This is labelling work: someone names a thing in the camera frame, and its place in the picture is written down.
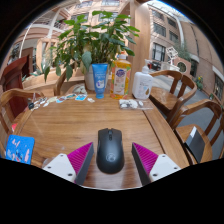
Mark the black key bunch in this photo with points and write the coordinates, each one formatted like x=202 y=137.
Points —
x=31 y=106

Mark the black computer mouse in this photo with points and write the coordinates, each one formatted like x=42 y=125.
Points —
x=110 y=150

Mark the blue sticker card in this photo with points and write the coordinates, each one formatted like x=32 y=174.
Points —
x=81 y=97

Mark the teal sticker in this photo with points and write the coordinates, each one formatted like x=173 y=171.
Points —
x=60 y=99
x=70 y=96

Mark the small white sticker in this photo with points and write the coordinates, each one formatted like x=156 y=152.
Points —
x=91 y=100

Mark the clear plastic packet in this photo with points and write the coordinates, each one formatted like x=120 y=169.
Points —
x=133 y=104

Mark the white abstract sculpture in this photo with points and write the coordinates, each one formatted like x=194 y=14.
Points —
x=171 y=55

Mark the green potted plant white pot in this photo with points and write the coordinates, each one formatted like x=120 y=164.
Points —
x=96 y=40

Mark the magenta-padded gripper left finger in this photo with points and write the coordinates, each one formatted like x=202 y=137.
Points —
x=63 y=166

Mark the blue printed mouse pad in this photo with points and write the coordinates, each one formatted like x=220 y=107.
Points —
x=20 y=149

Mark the blue squeeze tube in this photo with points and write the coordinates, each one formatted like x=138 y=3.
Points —
x=99 y=80

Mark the red wooden lectern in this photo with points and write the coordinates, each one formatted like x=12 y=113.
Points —
x=15 y=73

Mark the black box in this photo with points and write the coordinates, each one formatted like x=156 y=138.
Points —
x=195 y=145

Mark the white pump bottle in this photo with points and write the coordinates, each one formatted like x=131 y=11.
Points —
x=142 y=85

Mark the pale yellow card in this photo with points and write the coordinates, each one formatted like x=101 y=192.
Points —
x=52 y=99

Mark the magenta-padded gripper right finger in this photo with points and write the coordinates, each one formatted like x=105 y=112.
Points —
x=160 y=166

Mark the orange dish soap bottle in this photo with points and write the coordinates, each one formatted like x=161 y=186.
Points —
x=120 y=78

